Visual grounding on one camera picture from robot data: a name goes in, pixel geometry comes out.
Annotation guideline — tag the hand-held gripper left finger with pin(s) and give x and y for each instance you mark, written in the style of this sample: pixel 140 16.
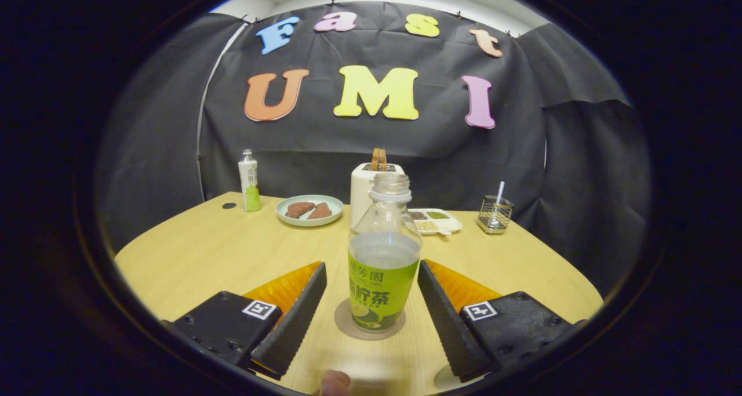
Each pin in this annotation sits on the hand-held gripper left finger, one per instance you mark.
pixel 293 326

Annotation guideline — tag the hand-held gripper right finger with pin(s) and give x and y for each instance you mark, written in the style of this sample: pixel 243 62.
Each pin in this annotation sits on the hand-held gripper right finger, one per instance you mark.
pixel 449 326

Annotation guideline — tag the brown round coaster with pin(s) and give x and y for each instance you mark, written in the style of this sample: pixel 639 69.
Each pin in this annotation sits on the brown round coaster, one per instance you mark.
pixel 342 323

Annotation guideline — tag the white cup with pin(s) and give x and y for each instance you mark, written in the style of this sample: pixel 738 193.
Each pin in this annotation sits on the white cup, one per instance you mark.
pixel 447 380

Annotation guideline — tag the clear juice bottle green label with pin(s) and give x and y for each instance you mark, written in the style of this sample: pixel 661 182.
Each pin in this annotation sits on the clear juice bottle green label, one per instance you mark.
pixel 382 291

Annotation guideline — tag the small white green bottle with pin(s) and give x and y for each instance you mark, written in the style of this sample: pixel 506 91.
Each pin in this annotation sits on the small white green bottle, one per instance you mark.
pixel 250 181

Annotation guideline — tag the white divided snack tray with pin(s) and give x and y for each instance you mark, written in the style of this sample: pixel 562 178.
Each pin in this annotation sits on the white divided snack tray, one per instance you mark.
pixel 446 225

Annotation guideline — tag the pale green plate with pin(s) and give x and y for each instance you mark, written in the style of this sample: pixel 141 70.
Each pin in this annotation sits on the pale green plate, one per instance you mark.
pixel 290 221

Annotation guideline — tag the brown toast slice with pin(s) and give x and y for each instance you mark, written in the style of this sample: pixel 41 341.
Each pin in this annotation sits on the brown toast slice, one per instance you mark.
pixel 320 211
pixel 298 209

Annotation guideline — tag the wooden table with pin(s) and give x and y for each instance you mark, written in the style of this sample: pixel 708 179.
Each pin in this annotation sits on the wooden table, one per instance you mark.
pixel 203 251

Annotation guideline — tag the white straw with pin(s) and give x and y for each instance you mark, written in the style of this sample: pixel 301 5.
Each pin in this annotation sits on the white straw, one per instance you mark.
pixel 499 190

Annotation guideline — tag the cream toaster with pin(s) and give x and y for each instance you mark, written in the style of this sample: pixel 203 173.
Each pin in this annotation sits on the cream toaster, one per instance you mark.
pixel 360 193

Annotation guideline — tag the toast in toaster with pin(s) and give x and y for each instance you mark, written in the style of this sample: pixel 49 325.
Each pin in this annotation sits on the toast in toaster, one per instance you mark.
pixel 379 159

